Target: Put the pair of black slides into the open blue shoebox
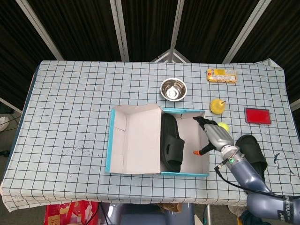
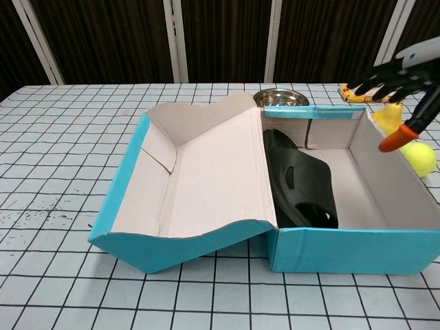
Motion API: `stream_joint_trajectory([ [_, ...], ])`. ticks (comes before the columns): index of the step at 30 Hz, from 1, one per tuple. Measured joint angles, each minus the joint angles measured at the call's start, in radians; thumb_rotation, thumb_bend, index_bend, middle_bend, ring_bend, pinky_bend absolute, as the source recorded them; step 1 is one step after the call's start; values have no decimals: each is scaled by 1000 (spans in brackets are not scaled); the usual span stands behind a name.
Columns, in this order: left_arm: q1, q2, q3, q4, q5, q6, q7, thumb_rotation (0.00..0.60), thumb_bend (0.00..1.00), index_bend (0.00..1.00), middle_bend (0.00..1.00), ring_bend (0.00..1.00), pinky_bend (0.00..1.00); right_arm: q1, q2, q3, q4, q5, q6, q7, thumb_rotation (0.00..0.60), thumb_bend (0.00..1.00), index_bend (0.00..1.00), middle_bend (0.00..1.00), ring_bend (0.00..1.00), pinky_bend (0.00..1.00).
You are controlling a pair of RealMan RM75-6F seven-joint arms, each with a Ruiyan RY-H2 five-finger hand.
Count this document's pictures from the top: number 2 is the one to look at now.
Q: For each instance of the yellow-green tennis ball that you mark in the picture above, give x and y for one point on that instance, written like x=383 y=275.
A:
x=419 y=159

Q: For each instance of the black rubber slipper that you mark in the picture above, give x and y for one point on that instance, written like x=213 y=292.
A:
x=306 y=178

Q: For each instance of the yellow snack package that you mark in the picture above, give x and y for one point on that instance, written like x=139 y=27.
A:
x=357 y=98

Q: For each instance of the white grid-patterned table mat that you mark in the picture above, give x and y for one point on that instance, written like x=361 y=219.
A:
x=68 y=137

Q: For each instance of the stainless steel bowl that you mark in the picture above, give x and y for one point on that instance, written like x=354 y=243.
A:
x=280 y=98

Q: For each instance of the yellow pear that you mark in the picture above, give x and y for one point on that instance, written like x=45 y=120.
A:
x=390 y=118

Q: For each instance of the light blue cardboard shoe box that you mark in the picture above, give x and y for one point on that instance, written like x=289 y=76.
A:
x=213 y=178

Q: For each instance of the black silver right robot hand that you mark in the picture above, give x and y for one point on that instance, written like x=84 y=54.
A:
x=409 y=74

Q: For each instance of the dark folding screen white frames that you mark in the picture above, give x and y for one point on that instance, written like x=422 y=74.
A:
x=113 y=38

